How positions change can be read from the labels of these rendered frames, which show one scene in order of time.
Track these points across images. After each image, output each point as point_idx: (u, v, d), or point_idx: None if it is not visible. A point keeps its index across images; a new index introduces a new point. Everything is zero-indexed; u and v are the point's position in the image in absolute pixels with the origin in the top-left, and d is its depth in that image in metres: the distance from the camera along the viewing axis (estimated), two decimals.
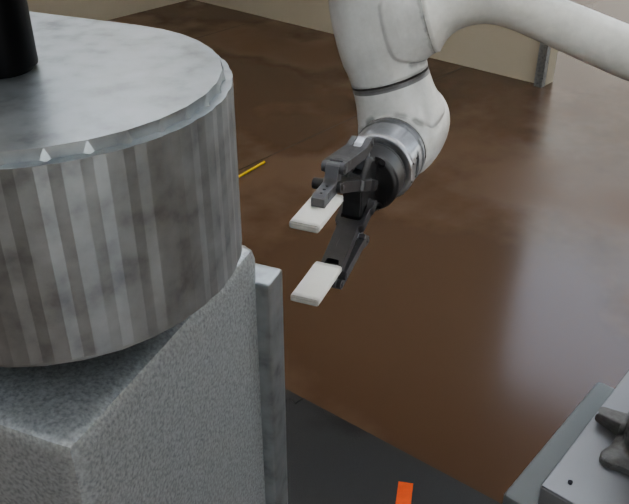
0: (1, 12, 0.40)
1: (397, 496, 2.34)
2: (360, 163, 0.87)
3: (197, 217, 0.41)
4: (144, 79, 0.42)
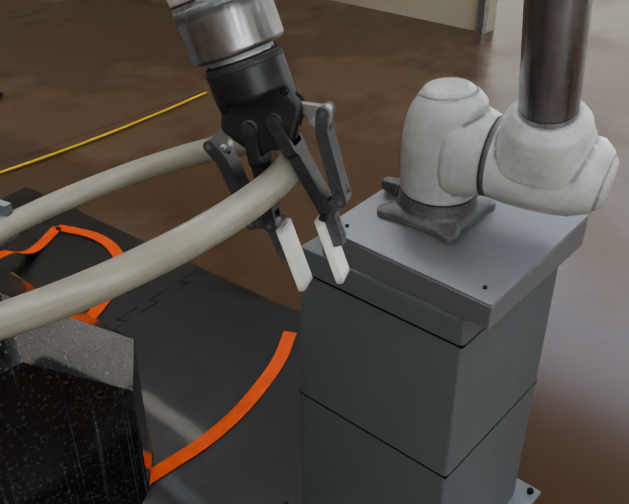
0: None
1: (280, 341, 2.59)
2: (298, 112, 0.72)
3: None
4: None
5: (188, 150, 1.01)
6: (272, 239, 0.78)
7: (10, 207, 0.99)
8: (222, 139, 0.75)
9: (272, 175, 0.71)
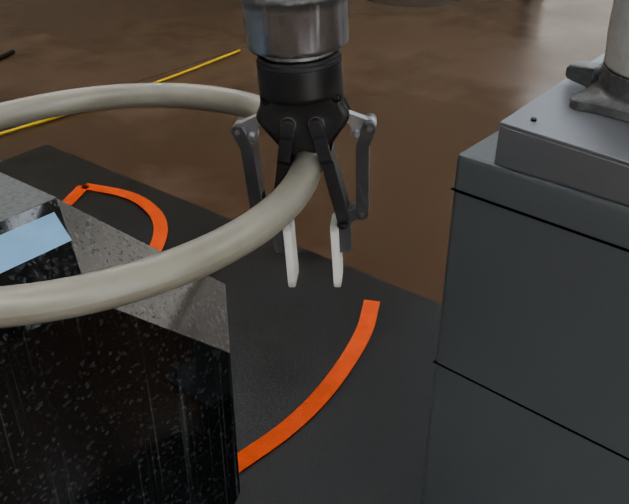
0: None
1: (362, 311, 2.14)
2: (341, 119, 0.71)
3: None
4: None
5: (155, 91, 0.94)
6: None
7: None
8: (252, 127, 0.71)
9: (306, 176, 0.69)
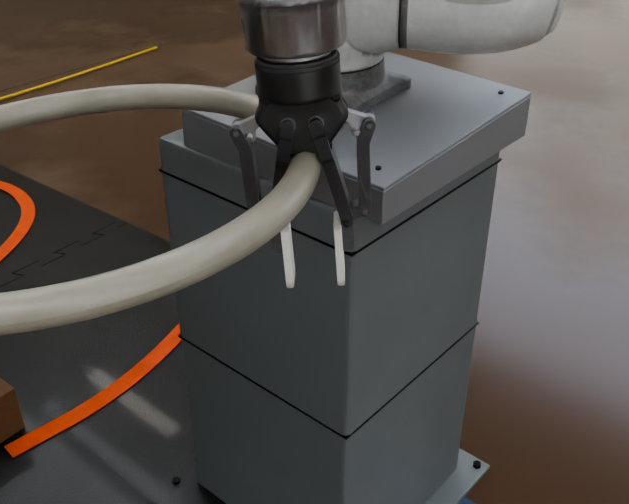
0: None
1: None
2: (340, 118, 0.71)
3: None
4: None
5: (139, 93, 0.93)
6: None
7: None
8: (250, 128, 0.71)
9: (309, 168, 0.69)
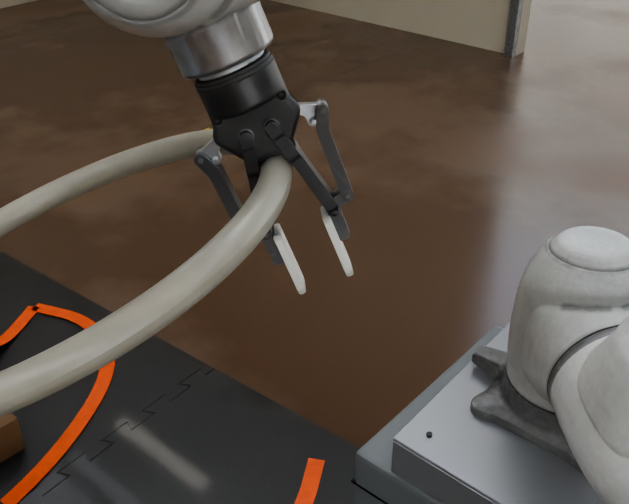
0: None
1: (305, 474, 2.08)
2: (294, 114, 0.72)
3: None
4: None
5: (111, 164, 0.95)
6: (267, 247, 0.77)
7: None
8: (213, 151, 0.72)
9: (278, 169, 0.69)
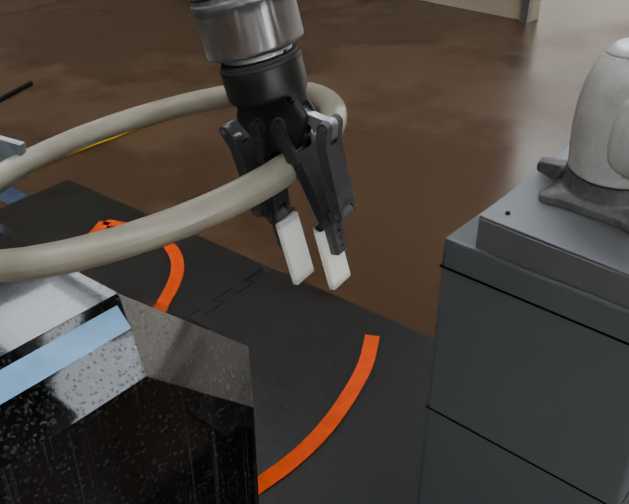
0: None
1: (363, 346, 2.35)
2: (306, 120, 0.70)
3: None
4: None
5: (198, 97, 1.07)
6: (274, 230, 0.79)
7: (24, 146, 1.01)
8: (238, 127, 0.75)
9: None
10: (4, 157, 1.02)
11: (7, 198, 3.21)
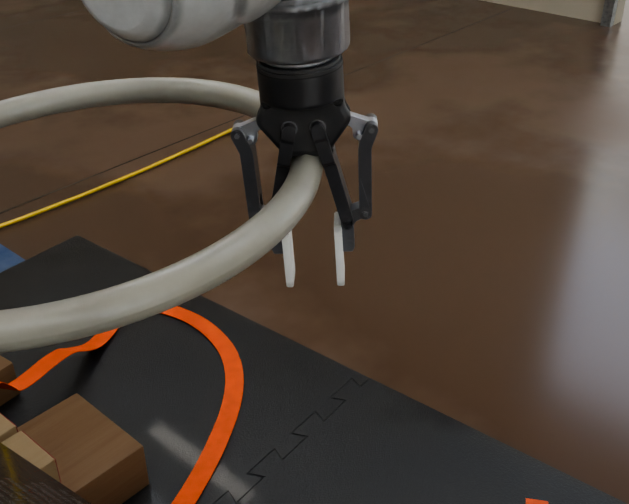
0: None
1: None
2: (343, 121, 0.70)
3: None
4: None
5: (43, 99, 0.91)
6: None
7: None
8: (252, 131, 0.71)
9: None
10: None
11: None
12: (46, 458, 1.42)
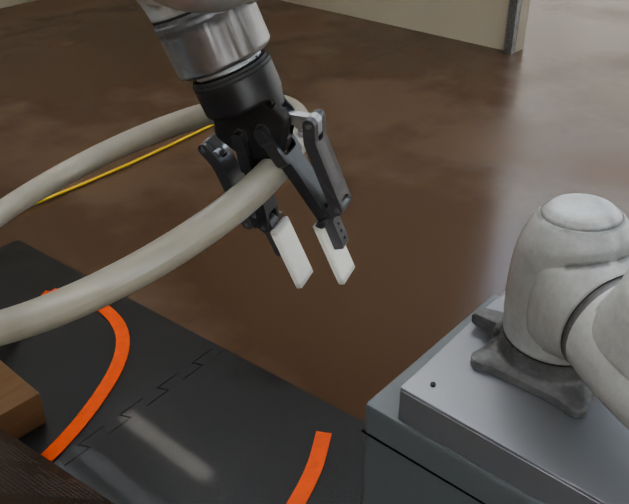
0: None
1: (313, 446, 2.19)
2: (288, 121, 0.70)
3: None
4: None
5: (145, 130, 1.05)
6: (269, 238, 0.78)
7: None
8: (217, 143, 0.74)
9: None
10: None
11: None
12: None
